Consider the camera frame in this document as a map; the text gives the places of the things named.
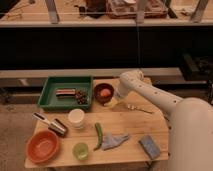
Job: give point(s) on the orange plastic bowl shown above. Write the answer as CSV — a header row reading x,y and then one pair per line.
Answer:
x,y
42,146

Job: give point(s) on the orange fruit in bowl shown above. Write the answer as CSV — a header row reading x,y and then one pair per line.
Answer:
x,y
105,93

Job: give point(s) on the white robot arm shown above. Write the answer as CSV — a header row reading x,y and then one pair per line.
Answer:
x,y
191,120

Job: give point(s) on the green plastic tray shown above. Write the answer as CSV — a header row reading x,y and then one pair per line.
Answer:
x,y
49,101

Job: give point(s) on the blue sponge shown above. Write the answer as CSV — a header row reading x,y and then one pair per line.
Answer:
x,y
150,147

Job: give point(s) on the metal fork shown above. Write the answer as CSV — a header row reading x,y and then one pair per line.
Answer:
x,y
132,107

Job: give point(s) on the green translucent cup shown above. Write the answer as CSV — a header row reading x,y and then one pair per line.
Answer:
x,y
81,151

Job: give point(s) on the black and silver tool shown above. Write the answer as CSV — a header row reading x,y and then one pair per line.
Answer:
x,y
56,125

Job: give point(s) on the white paper cup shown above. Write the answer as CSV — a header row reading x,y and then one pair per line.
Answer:
x,y
76,118

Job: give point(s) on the grey crumpled cloth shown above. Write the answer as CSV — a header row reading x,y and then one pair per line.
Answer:
x,y
110,141

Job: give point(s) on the green chili pepper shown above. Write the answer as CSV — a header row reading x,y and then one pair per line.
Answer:
x,y
99,134

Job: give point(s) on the yellow banana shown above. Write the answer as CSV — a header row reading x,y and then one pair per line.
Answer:
x,y
111,104

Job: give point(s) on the dark grape bunch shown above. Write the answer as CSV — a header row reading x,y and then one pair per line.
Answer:
x,y
81,97

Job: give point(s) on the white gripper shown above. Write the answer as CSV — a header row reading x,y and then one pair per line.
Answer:
x,y
120,93

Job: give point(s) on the striped bar in tray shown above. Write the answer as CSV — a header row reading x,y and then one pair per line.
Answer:
x,y
64,93

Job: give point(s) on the dark red bowl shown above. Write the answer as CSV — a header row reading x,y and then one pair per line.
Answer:
x,y
98,89

